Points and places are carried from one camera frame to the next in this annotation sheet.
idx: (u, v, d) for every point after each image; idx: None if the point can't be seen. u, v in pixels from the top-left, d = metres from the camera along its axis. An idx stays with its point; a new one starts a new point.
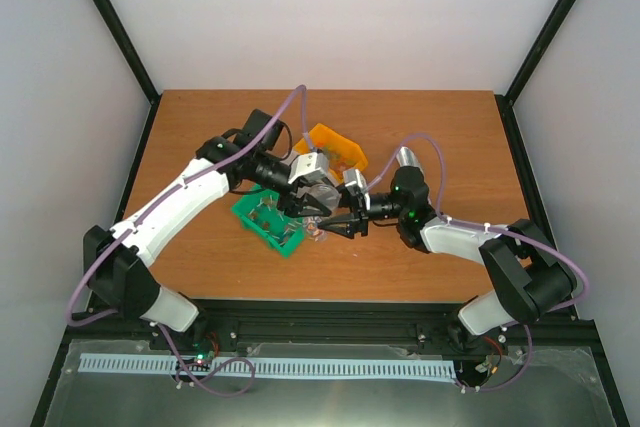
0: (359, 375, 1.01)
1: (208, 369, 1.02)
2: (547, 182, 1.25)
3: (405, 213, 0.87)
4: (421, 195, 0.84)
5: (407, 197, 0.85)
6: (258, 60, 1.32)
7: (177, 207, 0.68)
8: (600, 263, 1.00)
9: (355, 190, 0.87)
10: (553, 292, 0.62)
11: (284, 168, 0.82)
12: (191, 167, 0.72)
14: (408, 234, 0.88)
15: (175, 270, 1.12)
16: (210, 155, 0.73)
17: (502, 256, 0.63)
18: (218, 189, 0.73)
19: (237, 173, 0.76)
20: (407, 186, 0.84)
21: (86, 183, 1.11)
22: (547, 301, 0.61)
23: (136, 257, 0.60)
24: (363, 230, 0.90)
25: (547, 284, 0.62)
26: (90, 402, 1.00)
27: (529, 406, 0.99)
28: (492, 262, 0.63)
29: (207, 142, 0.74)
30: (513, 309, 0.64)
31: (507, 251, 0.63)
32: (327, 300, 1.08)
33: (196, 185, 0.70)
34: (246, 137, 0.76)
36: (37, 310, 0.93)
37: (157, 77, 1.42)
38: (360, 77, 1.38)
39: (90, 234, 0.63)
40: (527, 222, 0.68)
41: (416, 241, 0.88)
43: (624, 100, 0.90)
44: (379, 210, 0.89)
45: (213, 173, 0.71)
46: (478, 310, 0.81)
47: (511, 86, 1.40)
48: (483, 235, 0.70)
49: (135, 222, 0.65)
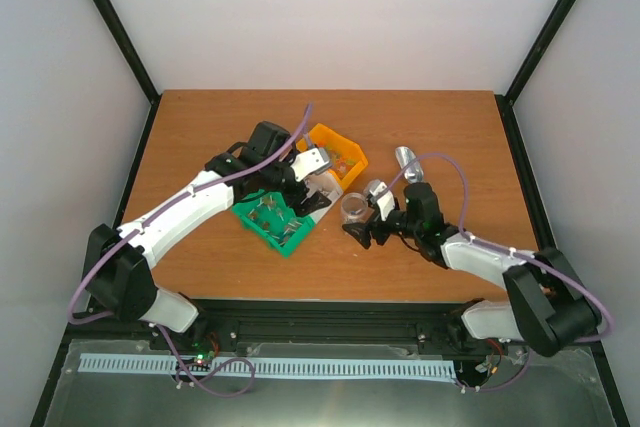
0: (358, 375, 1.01)
1: (208, 369, 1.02)
2: (547, 182, 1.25)
3: (420, 226, 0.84)
4: (431, 204, 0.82)
5: (418, 206, 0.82)
6: (257, 59, 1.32)
7: (183, 213, 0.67)
8: (601, 263, 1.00)
9: (372, 199, 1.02)
10: (574, 326, 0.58)
11: (290, 172, 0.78)
12: (199, 178, 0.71)
14: (427, 248, 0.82)
15: (177, 269, 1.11)
16: (217, 169, 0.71)
17: (528, 287, 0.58)
18: (224, 202, 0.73)
19: (243, 188, 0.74)
20: (416, 195, 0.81)
21: (86, 182, 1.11)
22: (568, 336, 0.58)
23: (141, 257, 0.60)
24: (377, 237, 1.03)
25: (570, 318, 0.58)
26: (90, 403, 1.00)
27: (529, 407, 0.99)
28: (517, 293, 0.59)
29: (216, 155, 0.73)
30: (529, 337, 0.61)
31: (533, 283, 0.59)
32: (327, 300, 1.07)
33: (204, 194, 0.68)
34: (253, 152, 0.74)
36: (36, 309, 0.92)
37: (156, 77, 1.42)
38: (360, 77, 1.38)
39: (95, 232, 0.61)
40: (555, 251, 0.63)
41: (435, 255, 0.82)
43: (624, 99, 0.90)
44: (394, 225, 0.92)
45: (221, 185, 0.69)
46: (486, 318, 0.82)
47: (511, 86, 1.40)
48: (508, 260, 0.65)
49: (143, 223, 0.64)
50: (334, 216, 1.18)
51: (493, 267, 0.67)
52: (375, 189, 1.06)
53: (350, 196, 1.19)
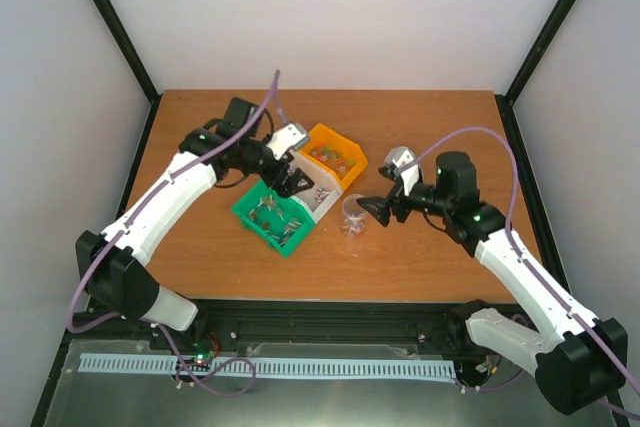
0: (358, 375, 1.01)
1: (208, 369, 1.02)
2: (547, 182, 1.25)
3: (453, 204, 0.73)
4: (469, 177, 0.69)
5: (453, 181, 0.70)
6: (257, 59, 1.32)
7: (165, 202, 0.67)
8: (602, 264, 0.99)
9: (394, 170, 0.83)
10: (597, 393, 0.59)
11: (267, 151, 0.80)
12: (177, 164, 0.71)
14: (458, 230, 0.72)
15: (177, 270, 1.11)
16: (193, 149, 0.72)
17: (577, 369, 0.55)
18: (207, 182, 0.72)
19: (224, 162, 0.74)
20: (450, 165, 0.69)
21: (85, 182, 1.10)
22: (595, 399, 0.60)
23: (131, 258, 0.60)
24: (397, 213, 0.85)
25: (597, 389, 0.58)
26: (89, 403, 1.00)
27: (529, 408, 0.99)
28: (564, 369, 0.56)
29: (191, 135, 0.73)
30: (548, 387, 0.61)
31: (584, 364, 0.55)
32: (327, 300, 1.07)
33: (183, 179, 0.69)
34: (228, 126, 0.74)
36: (36, 310, 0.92)
37: (156, 76, 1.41)
38: (359, 77, 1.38)
39: (82, 239, 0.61)
40: (617, 326, 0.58)
41: (466, 237, 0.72)
43: (624, 99, 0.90)
44: (419, 200, 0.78)
45: (199, 166, 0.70)
46: (494, 337, 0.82)
47: (511, 86, 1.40)
48: (564, 319, 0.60)
49: (126, 223, 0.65)
50: (334, 216, 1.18)
51: (538, 307, 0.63)
52: (398, 157, 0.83)
53: (351, 197, 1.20)
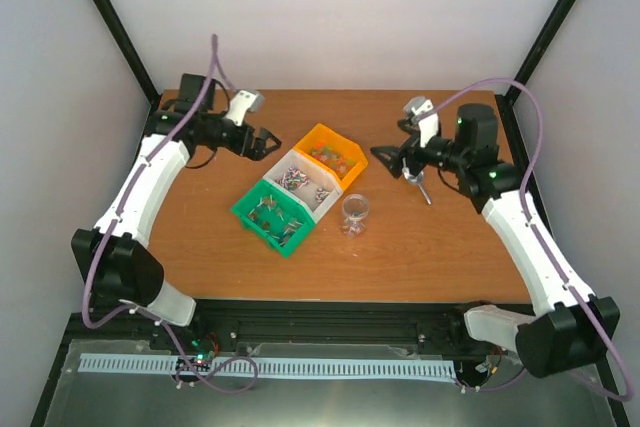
0: (358, 375, 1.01)
1: (208, 369, 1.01)
2: (547, 182, 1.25)
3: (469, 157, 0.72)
4: (489, 130, 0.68)
5: (472, 132, 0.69)
6: (257, 59, 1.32)
7: (147, 183, 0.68)
8: (602, 263, 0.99)
9: (412, 120, 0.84)
10: (572, 362, 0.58)
11: (227, 124, 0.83)
12: (146, 148, 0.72)
14: (470, 183, 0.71)
15: (176, 269, 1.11)
16: (158, 129, 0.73)
17: (560, 336, 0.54)
18: (180, 160, 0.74)
19: (192, 138, 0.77)
20: (471, 116, 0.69)
21: (85, 181, 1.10)
22: (568, 367, 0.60)
23: (133, 242, 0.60)
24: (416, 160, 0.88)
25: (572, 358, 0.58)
26: (89, 403, 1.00)
27: (529, 407, 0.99)
28: (547, 334, 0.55)
29: (152, 117, 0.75)
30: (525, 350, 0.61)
31: (568, 334, 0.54)
32: (327, 300, 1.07)
33: (158, 159, 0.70)
34: (185, 102, 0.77)
36: (36, 308, 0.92)
37: (156, 76, 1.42)
38: (359, 77, 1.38)
39: (76, 237, 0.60)
40: (612, 305, 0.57)
41: (477, 192, 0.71)
43: (624, 98, 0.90)
44: (435, 154, 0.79)
45: (168, 144, 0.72)
46: (489, 327, 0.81)
47: (511, 86, 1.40)
48: (560, 290, 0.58)
49: (117, 212, 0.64)
50: (334, 216, 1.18)
51: (536, 277, 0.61)
52: (418, 107, 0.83)
53: (351, 197, 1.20)
